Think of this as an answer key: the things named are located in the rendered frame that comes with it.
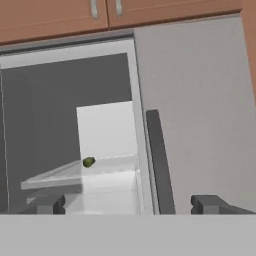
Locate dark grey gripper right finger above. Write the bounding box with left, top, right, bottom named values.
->
left=190, top=194, right=256, bottom=215

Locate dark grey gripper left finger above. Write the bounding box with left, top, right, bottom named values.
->
left=13, top=194, right=66, bottom=215

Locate glass fridge shelf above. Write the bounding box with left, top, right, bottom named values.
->
left=20, top=153, right=142, bottom=191

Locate grey fridge door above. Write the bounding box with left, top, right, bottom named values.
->
left=133, top=14, right=256, bottom=215

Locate white open fridge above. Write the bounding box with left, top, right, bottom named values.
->
left=0, top=29, right=156, bottom=215

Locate small green round food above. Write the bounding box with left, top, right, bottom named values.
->
left=82, top=156, right=97, bottom=169

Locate brown wooden side panel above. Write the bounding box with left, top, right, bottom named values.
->
left=240, top=0, right=256, bottom=99

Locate brown wooden cupboard door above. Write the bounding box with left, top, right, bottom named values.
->
left=0, top=0, right=110, bottom=46
left=105, top=0, right=243, bottom=30

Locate dark grey door handle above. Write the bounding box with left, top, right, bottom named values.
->
left=145, top=108, right=177, bottom=215

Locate silver cupboard handle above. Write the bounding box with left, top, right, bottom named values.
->
left=114, top=0, right=124, bottom=17
left=89, top=0, right=101, bottom=20

